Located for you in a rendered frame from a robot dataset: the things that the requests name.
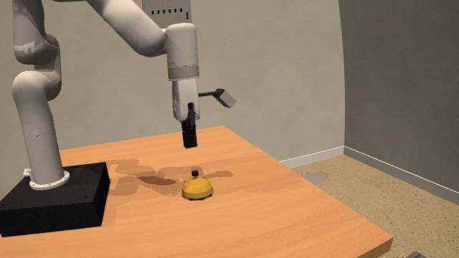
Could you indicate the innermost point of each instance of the gold desk bell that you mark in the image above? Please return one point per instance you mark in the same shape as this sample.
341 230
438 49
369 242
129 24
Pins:
197 188

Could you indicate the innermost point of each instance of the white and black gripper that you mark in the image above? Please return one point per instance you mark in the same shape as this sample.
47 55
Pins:
185 102

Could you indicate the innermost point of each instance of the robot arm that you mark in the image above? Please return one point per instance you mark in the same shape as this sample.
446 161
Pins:
32 89

